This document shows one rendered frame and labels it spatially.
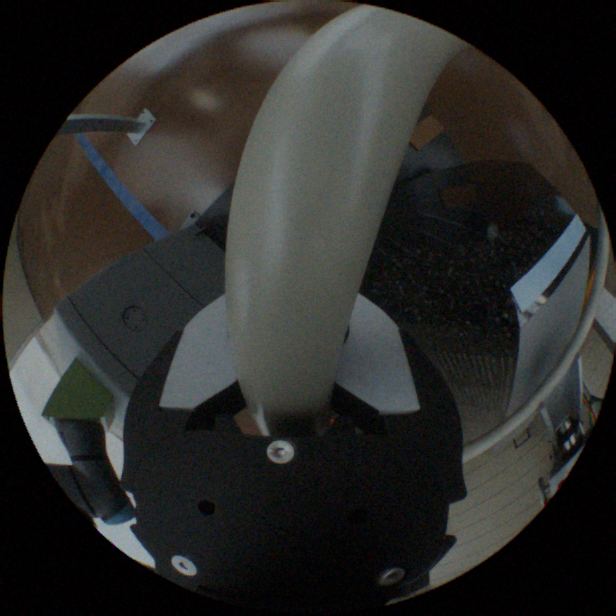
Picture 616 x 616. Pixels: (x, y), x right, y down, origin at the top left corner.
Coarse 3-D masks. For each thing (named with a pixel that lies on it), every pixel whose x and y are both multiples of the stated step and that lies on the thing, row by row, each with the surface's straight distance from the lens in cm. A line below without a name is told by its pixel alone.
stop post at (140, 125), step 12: (72, 120) 121; (84, 120) 125; (96, 120) 128; (108, 120) 133; (120, 120) 138; (132, 120) 146; (144, 120) 155; (60, 132) 122; (72, 132) 125; (84, 132) 129; (132, 132) 150; (144, 132) 150
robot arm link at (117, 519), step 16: (80, 464) 63; (96, 464) 62; (80, 480) 62; (96, 480) 62; (112, 480) 64; (96, 496) 62; (112, 496) 62; (128, 496) 68; (96, 512) 64; (112, 512) 63; (128, 512) 64
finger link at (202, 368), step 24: (216, 312) 10; (192, 336) 9; (216, 336) 9; (192, 360) 8; (216, 360) 8; (168, 384) 8; (192, 384) 7; (216, 384) 7; (168, 408) 7; (192, 408) 7; (216, 408) 7; (240, 408) 8
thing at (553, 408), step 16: (576, 368) 49; (560, 384) 54; (576, 384) 58; (544, 400) 52; (560, 400) 61; (576, 400) 69; (544, 416) 47; (560, 416) 72; (576, 416) 84; (560, 448) 106
